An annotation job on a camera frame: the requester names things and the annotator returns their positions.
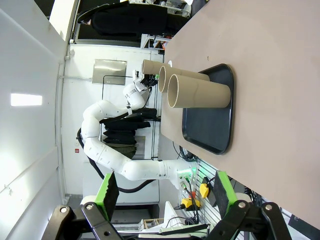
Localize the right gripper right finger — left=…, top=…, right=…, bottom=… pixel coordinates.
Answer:
left=204, top=171, right=293, bottom=240

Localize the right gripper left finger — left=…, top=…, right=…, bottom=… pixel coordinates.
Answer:
left=41, top=171, right=126, bottom=240

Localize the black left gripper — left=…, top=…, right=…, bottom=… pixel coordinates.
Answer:
left=140, top=73, right=161, bottom=88

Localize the tall beige tumbler cup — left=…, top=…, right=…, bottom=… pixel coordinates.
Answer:
left=141, top=59, right=173, bottom=76
left=166, top=73, right=231, bottom=109
left=158, top=65, right=211, bottom=93

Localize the yellow emergency stop box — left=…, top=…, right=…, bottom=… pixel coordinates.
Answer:
left=200, top=183, right=213, bottom=199
left=181, top=198, right=201, bottom=210

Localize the grey slotted mounting panel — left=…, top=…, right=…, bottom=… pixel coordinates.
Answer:
left=178, top=159, right=226, bottom=226

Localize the white storage shelf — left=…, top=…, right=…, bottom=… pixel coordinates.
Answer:
left=140, top=33, right=174, bottom=51

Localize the olive green garment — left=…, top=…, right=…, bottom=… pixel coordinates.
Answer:
left=109, top=142, right=138, bottom=160

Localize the small wooden crate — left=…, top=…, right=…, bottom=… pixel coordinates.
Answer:
left=141, top=218, right=165, bottom=230

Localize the black folded clothes pile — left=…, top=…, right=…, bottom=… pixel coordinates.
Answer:
left=99, top=107, right=158, bottom=146

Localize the black plastic serving tray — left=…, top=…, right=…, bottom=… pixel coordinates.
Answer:
left=181, top=63, right=235, bottom=155

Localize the rectangular ceiling light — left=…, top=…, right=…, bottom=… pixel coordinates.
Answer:
left=10, top=93, right=43, bottom=107

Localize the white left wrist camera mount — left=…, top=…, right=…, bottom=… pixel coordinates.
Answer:
left=131, top=69, right=148, bottom=93

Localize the grey metal wall panel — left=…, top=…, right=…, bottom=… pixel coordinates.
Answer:
left=91, top=58, right=128, bottom=86

